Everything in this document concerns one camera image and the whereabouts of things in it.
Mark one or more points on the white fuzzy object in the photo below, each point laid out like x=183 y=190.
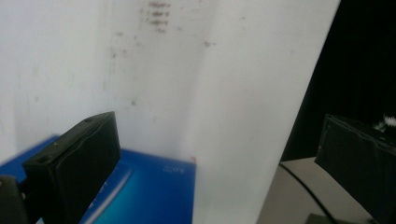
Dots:
x=389 y=120

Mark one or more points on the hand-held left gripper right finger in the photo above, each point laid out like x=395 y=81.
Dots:
x=361 y=165

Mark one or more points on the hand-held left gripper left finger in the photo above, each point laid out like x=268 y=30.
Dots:
x=77 y=161

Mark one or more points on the blue cardboard box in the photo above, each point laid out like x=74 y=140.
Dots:
x=149 y=193

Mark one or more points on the white paper sheet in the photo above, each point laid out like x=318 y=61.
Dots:
x=218 y=93

